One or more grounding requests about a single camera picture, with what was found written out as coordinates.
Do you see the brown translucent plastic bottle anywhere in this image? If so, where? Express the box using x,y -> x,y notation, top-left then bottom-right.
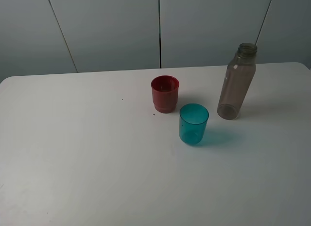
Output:
217,43 -> 257,120

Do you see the teal translucent plastic cup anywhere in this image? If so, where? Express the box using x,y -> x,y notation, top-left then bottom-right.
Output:
179,104 -> 209,145

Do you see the red plastic cup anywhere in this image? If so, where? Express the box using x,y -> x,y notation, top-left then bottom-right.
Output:
151,75 -> 179,114

